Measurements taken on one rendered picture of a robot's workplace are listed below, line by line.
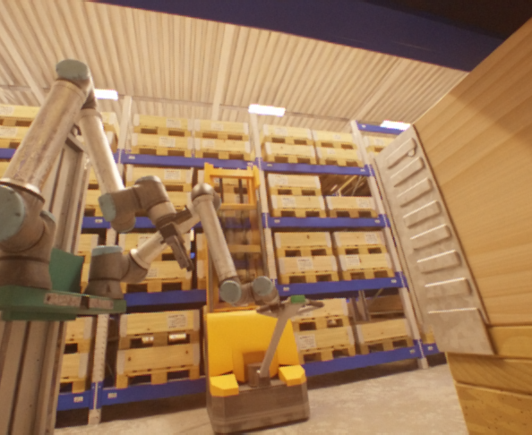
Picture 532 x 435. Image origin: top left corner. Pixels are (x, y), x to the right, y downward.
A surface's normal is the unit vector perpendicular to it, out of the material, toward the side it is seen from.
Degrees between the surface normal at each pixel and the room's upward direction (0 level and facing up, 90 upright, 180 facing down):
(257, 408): 90
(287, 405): 90
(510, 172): 90
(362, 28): 180
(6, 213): 95
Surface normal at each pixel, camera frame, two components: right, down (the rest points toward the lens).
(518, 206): -0.97, -0.01
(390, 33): 0.09, 0.92
